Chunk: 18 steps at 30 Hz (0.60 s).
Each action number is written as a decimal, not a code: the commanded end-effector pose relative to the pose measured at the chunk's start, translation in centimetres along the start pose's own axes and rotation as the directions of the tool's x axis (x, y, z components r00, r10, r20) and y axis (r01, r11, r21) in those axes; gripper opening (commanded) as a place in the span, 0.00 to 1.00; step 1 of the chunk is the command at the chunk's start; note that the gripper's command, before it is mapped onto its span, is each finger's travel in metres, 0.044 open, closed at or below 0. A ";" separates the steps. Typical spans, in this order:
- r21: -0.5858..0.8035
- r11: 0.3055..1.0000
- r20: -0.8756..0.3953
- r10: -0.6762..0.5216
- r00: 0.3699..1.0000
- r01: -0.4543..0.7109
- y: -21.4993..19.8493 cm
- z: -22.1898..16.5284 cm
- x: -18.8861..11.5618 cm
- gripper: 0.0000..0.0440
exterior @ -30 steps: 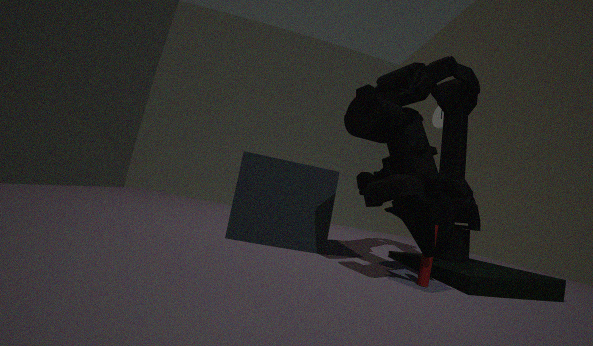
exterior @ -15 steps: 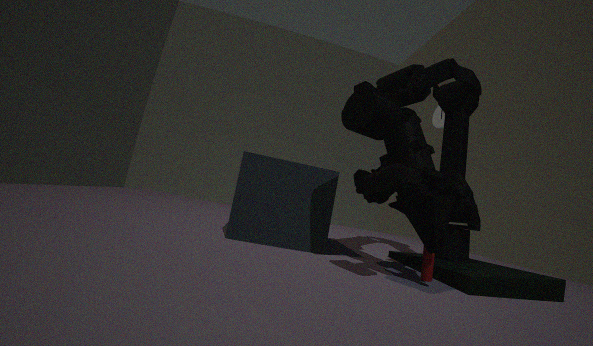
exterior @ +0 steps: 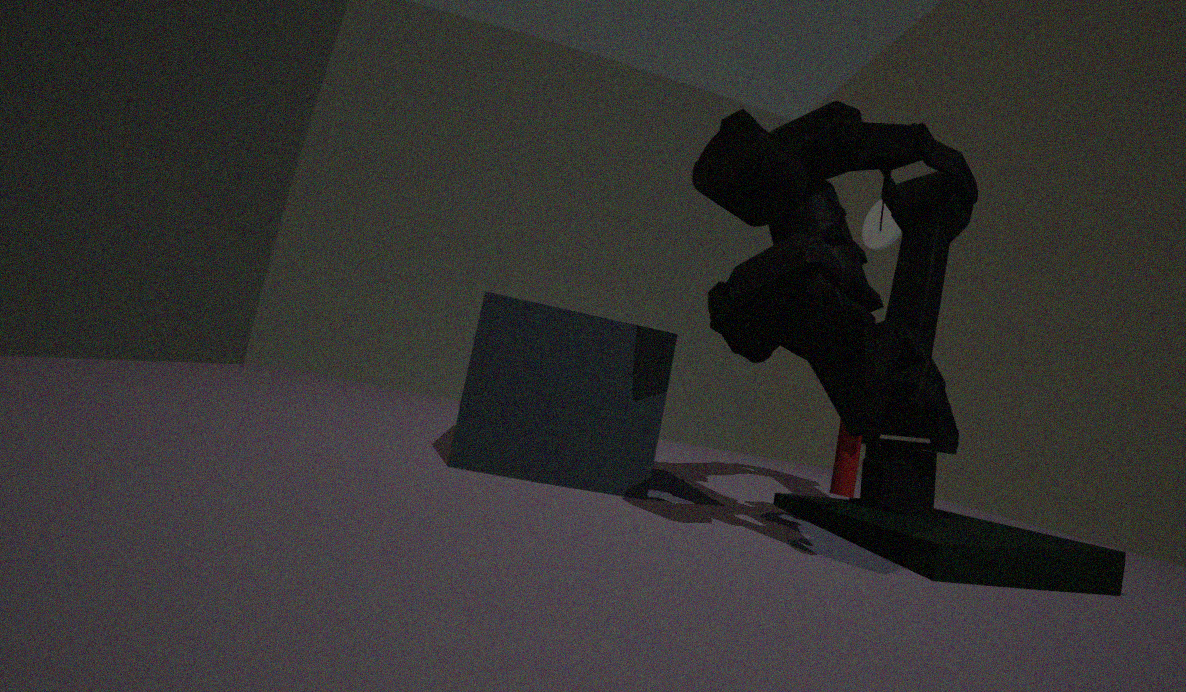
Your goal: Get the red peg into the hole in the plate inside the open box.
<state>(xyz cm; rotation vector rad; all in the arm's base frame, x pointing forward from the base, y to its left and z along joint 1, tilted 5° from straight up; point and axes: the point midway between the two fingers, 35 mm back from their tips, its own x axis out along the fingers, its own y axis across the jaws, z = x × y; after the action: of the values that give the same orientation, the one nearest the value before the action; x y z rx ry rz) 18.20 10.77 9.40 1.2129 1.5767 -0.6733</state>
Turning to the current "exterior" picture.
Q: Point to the red peg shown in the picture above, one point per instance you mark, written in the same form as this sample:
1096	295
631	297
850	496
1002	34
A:
846	463

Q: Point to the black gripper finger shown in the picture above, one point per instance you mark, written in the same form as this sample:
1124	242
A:
839	346
887	350

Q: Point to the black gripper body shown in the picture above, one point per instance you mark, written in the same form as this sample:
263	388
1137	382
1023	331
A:
816	268

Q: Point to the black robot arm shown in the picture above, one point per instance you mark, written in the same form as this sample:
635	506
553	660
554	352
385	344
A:
778	178

